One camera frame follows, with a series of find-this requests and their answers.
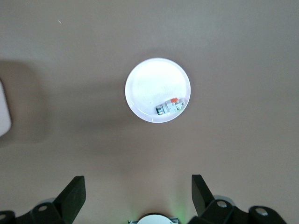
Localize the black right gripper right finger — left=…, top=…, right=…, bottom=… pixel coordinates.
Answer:
left=189, top=174, right=290, bottom=224

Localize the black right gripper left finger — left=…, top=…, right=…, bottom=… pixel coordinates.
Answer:
left=0, top=176, right=87, bottom=224

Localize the white lidded storage box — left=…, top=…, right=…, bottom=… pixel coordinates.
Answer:
left=0, top=78, right=12, bottom=139

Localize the pink round plate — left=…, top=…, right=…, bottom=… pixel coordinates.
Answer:
left=124, top=57, right=192, bottom=124

